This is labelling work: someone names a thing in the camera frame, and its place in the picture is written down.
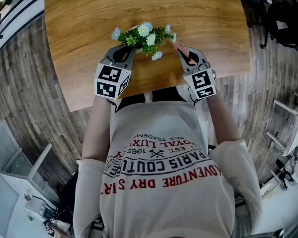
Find white desk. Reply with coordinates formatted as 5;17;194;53
0;170;58;238

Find person in white t-shirt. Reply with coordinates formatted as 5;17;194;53
73;101;263;238

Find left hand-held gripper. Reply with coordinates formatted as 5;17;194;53
93;45;137;100

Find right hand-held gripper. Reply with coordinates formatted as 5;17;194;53
176;47;217;100

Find potted plant with pale flowers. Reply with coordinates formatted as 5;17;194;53
111;21;177;61

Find person's black trousers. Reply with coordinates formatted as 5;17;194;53
118;86;186;114

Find person's right forearm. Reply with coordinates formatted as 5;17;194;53
206;93;241;143

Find glass partition panel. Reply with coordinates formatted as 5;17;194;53
0;120;23;173

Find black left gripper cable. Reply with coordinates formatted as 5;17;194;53
109;99;121;113

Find grey harness strap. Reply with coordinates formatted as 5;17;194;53
234;193;246;215
93;217;105;238

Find black office chair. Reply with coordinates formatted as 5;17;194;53
260;1;298;52

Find pink cloth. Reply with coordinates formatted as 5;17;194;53
173;41;199;66

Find white table frame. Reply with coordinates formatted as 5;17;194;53
265;99;298;156

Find person's left forearm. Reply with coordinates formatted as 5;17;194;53
81;95;112;161

